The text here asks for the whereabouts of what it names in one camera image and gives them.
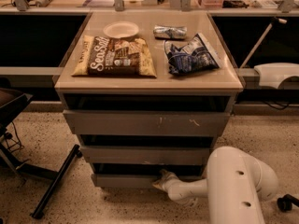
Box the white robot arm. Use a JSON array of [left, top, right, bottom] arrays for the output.
[[152, 147, 278, 224]]

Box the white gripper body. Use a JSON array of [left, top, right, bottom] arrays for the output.
[[160, 172, 183, 200]]

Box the grey middle drawer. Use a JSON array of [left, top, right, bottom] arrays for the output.
[[81, 146, 210, 165]]

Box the black caster wheel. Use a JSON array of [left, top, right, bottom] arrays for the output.
[[277, 194, 299, 212]]

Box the grey drawer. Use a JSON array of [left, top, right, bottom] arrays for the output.
[[64, 110, 230, 137], [92, 163, 204, 189], [81, 146, 210, 165]]

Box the black cable on floor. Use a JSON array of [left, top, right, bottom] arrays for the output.
[[2, 120, 26, 154]]

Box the white pole with black tip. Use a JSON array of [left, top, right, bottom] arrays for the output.
[[239, 17, 287, 68]]

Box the grey drawer cabinet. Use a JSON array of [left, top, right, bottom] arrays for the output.
[[53, 10, 245, 190]]

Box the white paper plate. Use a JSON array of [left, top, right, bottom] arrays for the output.
[[103, 21, 139, 38]]

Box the black chair seat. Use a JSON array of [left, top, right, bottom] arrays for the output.
[[0, 88, 33, 129]]

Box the crushed silver can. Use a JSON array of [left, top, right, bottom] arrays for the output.
[[153, 25, 187, 40]]

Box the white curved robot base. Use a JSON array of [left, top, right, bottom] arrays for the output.
[[254, 63, 299, 89]]

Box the grey bottom drawer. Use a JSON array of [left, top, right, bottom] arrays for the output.
[[92, 163, 204, 189]]

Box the blue crumpled chips bag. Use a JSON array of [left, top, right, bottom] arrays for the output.
[[164, 33, 220, 76]]

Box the grey top drawer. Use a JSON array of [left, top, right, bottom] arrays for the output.
[[64, 110, 230, 137]]

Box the sea salt chips bag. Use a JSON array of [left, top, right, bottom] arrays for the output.
[[72, 35, 157, 77]]

